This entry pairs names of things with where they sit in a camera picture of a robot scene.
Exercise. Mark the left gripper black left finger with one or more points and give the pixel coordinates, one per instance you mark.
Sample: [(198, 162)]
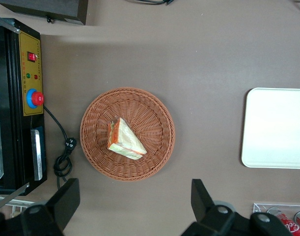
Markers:
[(63, 204)]

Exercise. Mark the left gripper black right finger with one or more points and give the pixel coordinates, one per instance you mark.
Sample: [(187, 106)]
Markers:
[(203, 204)]

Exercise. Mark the triangle sandwich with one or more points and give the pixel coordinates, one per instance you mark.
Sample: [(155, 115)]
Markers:
[(124, 138)]

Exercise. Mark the brown round wicker basket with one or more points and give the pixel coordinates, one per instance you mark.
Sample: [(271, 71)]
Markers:
[(149, 118)]

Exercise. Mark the cream plastic tray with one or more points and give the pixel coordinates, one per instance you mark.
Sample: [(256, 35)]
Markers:
[(275, 127)]

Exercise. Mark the clear acrylic bottle rack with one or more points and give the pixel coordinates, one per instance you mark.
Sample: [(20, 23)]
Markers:
[(260, 209)]

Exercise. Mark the black sealing machine yellow panel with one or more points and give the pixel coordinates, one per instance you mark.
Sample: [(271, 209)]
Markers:
[(33, 61)]

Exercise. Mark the dark rectangular box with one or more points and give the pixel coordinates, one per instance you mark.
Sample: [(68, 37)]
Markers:
[(54, 9)]

